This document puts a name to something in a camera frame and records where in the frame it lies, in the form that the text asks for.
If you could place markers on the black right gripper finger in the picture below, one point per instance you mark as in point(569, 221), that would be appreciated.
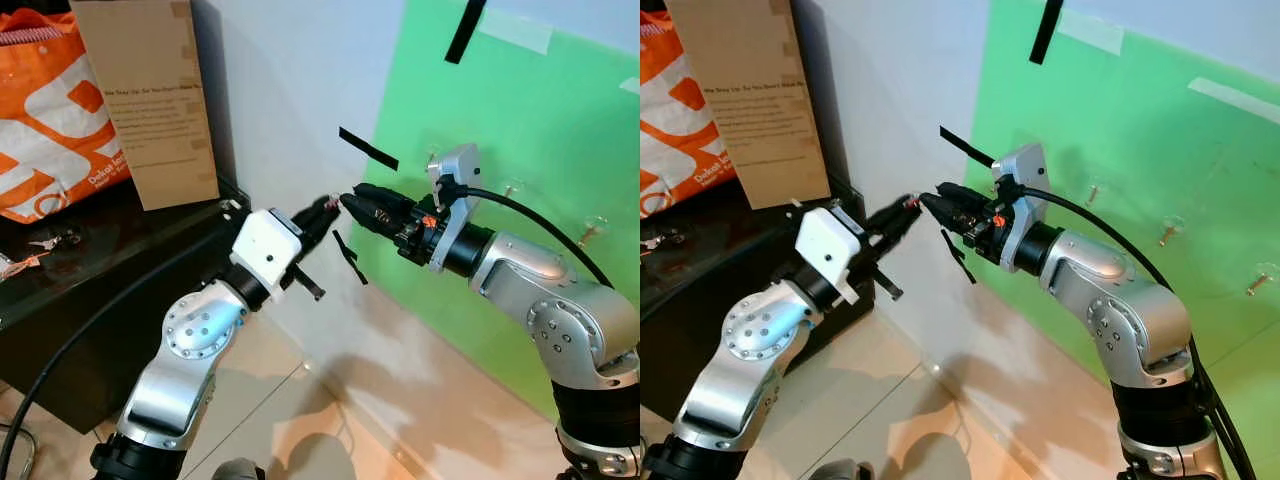
point(378, 195)
point(960, 194)
point(948, 214)
point(368, 215)

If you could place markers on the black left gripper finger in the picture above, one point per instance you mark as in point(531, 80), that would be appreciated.
point(308, 284)
point(890, 216)
point(886, 282)
point(318, 215)

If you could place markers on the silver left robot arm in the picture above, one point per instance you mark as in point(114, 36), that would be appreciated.
point(170, 390)
point(730, 390)

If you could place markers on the black cabinet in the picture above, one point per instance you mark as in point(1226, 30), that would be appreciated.
point(110, 280)
point(720, 270)

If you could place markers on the long black tape strip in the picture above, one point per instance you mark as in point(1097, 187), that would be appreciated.
point(465, 30)
point(1046, 30)

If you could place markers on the grey robot foot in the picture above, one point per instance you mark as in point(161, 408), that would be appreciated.
point(238, 470)
point(840, 470)

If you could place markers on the green board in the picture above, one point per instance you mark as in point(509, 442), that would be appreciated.
point(1180, 150)
point(560, 100)

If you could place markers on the printed brown cardboard box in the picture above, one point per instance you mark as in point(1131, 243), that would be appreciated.
point(150, 60)
point(750, 60)

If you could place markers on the clear tape strip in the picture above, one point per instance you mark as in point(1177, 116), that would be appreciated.
point(515, 30)
point(1235, 100)
point(1090, 28)
point(630, 86)

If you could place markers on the silver key bunch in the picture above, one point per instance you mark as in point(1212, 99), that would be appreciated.
point(655, 241)
point(55, 240)

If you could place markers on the orange white shopping bag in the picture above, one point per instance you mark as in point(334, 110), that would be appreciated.
point(670, 130)
point(40, 120)

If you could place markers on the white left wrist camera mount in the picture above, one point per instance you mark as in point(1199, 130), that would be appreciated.
point(830, 240)
point(265, 242)

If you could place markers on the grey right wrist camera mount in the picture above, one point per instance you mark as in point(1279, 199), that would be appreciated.
point(1030, 165)
point(458, 170)

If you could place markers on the metal tube frame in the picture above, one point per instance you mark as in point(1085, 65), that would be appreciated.
point(20, 432)

